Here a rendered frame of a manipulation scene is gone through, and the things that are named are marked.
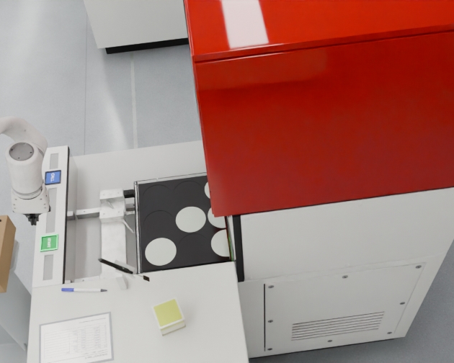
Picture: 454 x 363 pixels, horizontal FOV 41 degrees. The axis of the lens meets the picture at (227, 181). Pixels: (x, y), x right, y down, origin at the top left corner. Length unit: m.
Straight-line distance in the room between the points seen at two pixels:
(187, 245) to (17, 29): 2.69
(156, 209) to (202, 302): 0.42
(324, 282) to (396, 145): 0.73
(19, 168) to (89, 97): 2.15
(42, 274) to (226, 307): 0.58
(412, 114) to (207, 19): 0.52
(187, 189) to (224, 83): 0.91
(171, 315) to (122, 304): 0.18
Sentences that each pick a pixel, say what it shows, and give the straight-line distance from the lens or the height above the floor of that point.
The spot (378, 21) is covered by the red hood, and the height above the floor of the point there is 1.82.
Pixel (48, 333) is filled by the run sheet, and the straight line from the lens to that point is 1.89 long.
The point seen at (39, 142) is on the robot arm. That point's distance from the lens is 1.73.
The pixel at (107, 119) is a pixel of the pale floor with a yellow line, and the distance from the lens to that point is 3.61.
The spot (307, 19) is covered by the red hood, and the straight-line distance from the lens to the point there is 1.27.
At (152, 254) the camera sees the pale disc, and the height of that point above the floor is 0.90.
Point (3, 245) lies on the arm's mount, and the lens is 2.16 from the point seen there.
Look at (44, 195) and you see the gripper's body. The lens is 1.79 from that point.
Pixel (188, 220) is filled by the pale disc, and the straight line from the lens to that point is 2.05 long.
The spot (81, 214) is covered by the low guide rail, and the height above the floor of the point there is 0.85.
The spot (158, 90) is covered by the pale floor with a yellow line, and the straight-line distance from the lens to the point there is 3.71.
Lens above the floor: 2.63
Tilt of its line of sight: 55 degrees down
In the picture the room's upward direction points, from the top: 5 degrees counter-clockwise
